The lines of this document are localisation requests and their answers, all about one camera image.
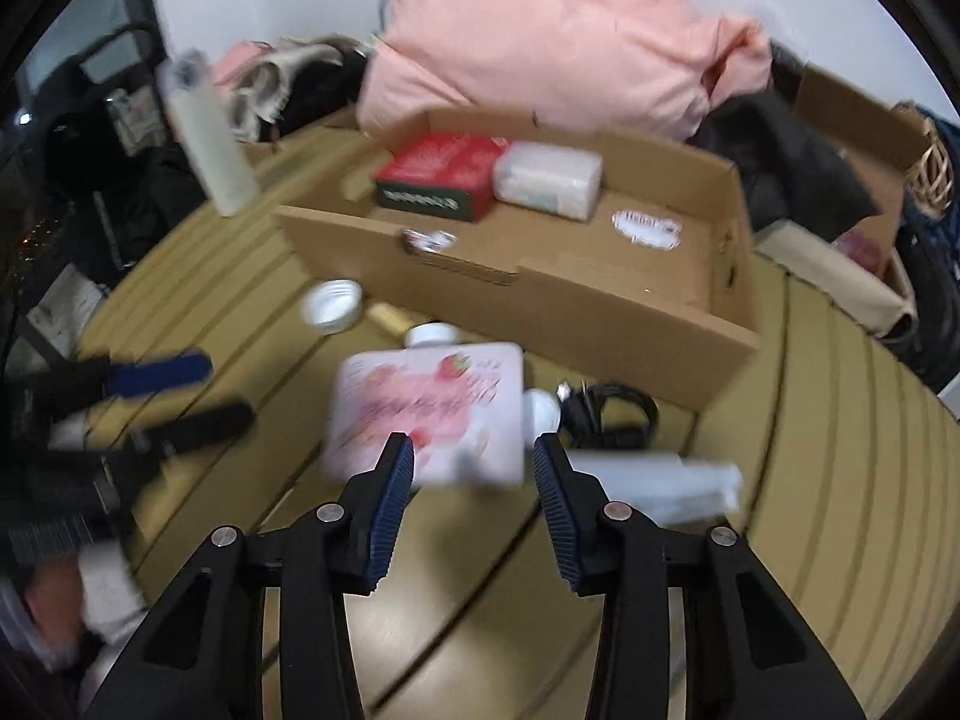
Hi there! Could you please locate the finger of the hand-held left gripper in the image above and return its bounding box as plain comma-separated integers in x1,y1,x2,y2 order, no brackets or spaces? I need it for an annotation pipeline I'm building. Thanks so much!
45,400,257,482
30,349,215,412

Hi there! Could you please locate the white bottle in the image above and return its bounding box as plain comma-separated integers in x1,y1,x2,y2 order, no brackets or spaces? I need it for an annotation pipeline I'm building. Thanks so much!
154,49,260,218

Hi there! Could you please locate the black chair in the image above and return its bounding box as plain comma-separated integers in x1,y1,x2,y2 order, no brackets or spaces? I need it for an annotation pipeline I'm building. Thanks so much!
45,22,203,271

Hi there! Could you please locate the pink duvet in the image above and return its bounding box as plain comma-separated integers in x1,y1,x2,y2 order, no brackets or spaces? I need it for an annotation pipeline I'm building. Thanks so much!
358,0,773,142

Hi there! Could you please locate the brown cardboard box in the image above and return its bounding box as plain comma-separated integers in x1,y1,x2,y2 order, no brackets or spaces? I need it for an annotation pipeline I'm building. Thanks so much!
274,109,762,410

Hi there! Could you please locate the cardboard box with flaps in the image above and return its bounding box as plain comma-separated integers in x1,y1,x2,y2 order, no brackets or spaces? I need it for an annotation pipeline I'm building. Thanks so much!
754,64,931,335

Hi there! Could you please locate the black cloth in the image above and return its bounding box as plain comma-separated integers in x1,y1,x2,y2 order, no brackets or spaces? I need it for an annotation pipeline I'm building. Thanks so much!
686,94,882,233

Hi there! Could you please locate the small wooden stick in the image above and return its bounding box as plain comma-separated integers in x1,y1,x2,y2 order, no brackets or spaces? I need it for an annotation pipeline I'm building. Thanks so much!
365,302,410,335

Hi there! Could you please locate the pink strawberry print pouch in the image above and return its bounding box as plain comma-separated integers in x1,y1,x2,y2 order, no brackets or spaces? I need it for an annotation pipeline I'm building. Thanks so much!
322,341,526,488

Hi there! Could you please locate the black cable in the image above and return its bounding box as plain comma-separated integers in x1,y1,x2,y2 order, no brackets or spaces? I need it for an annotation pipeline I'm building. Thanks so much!
556,381,661,451

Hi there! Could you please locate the red box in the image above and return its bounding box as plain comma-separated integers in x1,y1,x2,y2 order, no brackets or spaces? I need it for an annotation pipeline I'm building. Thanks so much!
373,131,511,224

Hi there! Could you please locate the blue cloth bag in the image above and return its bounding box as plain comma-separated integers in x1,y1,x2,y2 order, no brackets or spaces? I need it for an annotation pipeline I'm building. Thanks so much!
900,109,960,241

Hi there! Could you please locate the small white jar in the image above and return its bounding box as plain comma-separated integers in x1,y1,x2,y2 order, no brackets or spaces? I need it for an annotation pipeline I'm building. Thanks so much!
405,322,458,350

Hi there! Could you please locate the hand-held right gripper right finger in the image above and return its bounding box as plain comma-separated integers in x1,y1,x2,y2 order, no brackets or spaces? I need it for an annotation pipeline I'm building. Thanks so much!
531,431,871,720

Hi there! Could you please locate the wicker lantern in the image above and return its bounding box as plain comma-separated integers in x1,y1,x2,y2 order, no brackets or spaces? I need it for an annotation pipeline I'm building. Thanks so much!
892,101,957,218

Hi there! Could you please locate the white tube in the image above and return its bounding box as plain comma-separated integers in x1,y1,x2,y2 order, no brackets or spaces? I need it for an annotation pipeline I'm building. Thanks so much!
566,450,743,526

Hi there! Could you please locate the black bag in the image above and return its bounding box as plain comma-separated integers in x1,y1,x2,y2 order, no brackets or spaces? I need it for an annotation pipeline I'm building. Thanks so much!
262,45,376,140

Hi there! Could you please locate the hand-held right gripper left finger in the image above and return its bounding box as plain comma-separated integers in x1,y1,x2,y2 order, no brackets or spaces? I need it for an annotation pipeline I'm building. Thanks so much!
82,431,417,720

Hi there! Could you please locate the translucent white box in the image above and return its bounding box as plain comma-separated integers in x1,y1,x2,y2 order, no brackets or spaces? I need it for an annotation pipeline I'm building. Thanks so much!
491,141,605,222

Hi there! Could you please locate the dark red packet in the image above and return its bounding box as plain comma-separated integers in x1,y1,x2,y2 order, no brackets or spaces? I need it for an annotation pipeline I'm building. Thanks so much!
832,229,893,278

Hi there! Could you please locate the white round cap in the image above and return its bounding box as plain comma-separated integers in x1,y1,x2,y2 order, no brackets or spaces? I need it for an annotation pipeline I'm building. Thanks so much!
525,388,563,440

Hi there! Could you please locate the person's left hand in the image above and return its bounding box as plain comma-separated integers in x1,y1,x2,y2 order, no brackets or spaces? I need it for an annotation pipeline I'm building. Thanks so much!
22,561,87,650

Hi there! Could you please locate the pink cloth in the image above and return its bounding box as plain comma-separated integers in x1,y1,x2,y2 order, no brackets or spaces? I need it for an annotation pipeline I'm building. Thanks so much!
210,41,271,87

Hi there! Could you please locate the grey white scarf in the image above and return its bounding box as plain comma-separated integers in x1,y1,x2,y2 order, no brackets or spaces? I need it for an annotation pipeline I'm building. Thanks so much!
225,41,346,143

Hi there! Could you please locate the white round lid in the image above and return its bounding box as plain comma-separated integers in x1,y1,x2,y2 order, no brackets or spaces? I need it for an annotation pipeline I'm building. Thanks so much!
300,279,365,335

